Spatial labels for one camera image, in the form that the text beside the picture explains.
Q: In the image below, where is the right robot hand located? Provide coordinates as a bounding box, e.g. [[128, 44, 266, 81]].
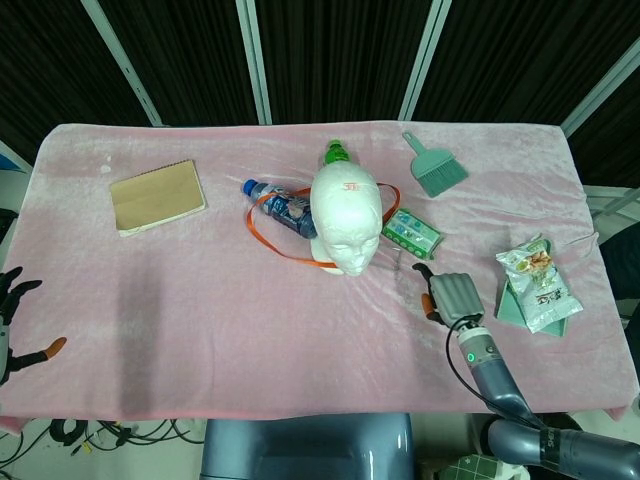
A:
[[412, 262, 487, 329]]

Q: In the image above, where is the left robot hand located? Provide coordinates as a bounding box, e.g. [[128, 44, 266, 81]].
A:
[[0, 266, 68, 387]]

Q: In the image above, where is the orange lanyard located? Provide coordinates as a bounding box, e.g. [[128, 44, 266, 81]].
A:
[[244, 183, 404, 267]]

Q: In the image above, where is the white foam mannequin head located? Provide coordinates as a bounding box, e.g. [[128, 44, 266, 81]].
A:
[[309, 163, 385, 277]]

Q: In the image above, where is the light green flat box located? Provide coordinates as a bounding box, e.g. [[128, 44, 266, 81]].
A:
[[495, 234, 569, 337]]

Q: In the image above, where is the green tissue pack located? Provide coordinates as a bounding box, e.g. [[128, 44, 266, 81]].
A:
[[382, 208, 445, 262]]

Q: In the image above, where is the white snack bag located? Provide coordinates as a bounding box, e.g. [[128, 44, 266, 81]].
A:
[[495, 238, 585, 335]]

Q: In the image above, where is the green hand brush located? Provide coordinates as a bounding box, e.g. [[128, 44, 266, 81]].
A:
[[402, 131, 470, 198]]

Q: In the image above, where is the green grid pattern box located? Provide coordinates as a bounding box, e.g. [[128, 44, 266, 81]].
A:
[[444, 452, 504, 480]]

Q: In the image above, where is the green capped bottle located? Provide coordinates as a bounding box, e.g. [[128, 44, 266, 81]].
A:
[[322, 141, 354, 169]]

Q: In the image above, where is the brown paper notebook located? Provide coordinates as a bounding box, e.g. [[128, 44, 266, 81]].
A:
[[109, 159, 208, 237]]

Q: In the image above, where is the blue plastic drink bottle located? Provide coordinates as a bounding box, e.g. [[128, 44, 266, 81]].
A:
[[242, 178, 319, 239]]

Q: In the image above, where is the pink fleece table cloth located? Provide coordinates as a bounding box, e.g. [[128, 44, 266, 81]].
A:
[[0, 122, 638, 435]]

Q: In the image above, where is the blue-grey robot torso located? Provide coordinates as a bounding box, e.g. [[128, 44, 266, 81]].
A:
[[199, 413, 416, 480]]

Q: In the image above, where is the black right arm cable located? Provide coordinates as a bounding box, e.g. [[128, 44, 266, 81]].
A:
[[445, 323, 547, 428]]

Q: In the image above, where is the black floor cable bundle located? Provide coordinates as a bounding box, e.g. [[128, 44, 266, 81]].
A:
[[0, 417, 202, 457]]

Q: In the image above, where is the white partition frame post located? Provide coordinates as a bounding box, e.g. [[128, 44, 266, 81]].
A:
[[79, 0, 164, 127], [398, 0, 452, 122], [234, 0, 274, 126], [559, 37, 640, 137]]

